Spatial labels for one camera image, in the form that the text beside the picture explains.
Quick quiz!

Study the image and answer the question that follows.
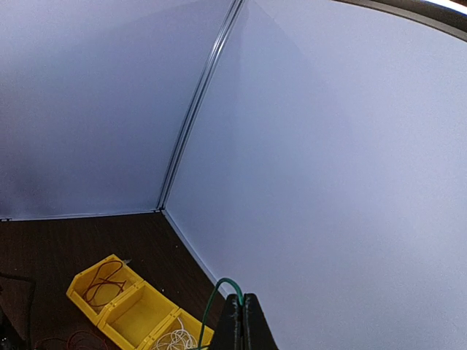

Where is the long white cable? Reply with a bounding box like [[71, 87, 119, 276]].
[[153, 316, 200, 350]]

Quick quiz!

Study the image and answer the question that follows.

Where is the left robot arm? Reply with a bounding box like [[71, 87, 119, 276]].
[[1, 272, 36, 349]]

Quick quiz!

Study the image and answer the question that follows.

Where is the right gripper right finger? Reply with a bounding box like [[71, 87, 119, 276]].
[[242, 293, 279, 350]]

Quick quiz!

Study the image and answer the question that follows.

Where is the left aluminium frame post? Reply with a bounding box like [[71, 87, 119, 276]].
[[156, 0, 244, 211]]

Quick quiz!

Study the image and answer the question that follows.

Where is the yellow three-compartment bin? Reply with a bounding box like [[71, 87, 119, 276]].
[[66, 254, 214, 349]]

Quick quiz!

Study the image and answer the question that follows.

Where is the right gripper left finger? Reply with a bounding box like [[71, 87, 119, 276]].
[[210, 294, 241, 350]]

